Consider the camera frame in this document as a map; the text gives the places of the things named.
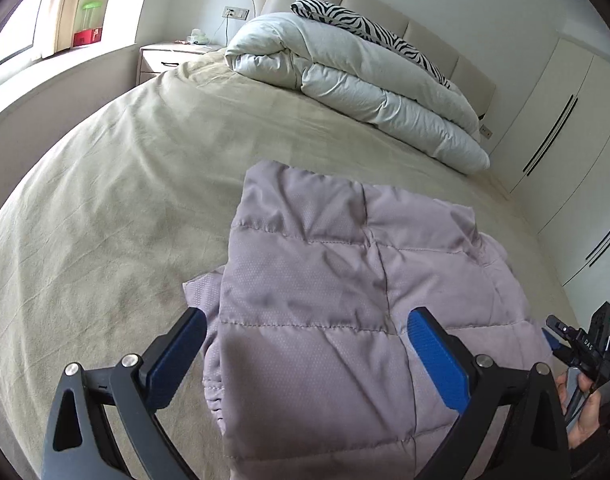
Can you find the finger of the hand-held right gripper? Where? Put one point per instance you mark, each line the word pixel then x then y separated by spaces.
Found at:
pixel 560 332

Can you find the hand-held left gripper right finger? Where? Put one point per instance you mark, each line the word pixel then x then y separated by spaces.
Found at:
pixel 437 360

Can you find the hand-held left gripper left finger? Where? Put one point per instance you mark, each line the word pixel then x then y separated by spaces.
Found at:
pixel 177 357

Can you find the mauve puffer jacket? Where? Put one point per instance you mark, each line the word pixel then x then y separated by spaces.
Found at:
pixel 310 285

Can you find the person's right forearm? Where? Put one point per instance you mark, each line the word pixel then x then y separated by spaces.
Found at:
pixel 597 455

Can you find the person's right hand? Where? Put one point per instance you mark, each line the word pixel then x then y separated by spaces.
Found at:
pixel 587 417

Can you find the bed with beige sheet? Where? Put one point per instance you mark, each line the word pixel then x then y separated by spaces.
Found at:
pixel 110 185

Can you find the white wardrobe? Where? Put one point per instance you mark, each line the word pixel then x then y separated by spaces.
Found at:
pixel 550 125

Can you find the white folded duvet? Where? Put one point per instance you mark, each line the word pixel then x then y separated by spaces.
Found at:
pixel 360 75

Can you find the white nightstand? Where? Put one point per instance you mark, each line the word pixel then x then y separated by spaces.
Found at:
pixel 160 57

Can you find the small items on nightstand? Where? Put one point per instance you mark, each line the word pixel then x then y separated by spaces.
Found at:
pixel 197 37

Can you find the red box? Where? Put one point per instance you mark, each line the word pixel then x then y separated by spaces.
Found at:
pixel 87 37

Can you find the zebra print pillow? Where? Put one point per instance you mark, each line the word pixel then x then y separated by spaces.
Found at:
pixel 355 22

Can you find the green plastic item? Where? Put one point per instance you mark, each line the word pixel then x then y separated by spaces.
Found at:
pixel 90 12

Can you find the beige padded headboard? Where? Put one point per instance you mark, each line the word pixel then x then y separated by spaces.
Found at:
pixel 375 2

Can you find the beige curtain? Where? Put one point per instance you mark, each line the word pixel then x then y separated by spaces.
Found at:
pixel 62 5

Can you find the window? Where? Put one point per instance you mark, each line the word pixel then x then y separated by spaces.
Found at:
pixel 15 20

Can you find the small wall outlet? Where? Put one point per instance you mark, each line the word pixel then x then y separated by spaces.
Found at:
pixel 485 132

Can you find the wall outlet plate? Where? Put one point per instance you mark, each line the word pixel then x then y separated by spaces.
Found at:
pixel 235 12

